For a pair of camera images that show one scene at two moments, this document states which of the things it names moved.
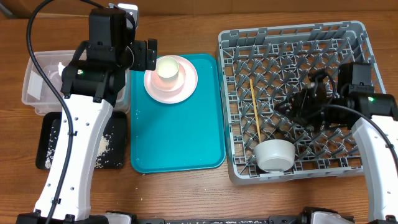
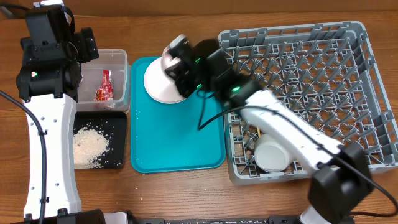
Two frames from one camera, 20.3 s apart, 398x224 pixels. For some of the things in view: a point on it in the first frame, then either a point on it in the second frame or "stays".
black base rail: [277, 219] stays
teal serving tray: [188, 135] stays
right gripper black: [299, 109] to [180, 73]
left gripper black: [144, 58] to [84, 43]
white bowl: [275, 156] stays
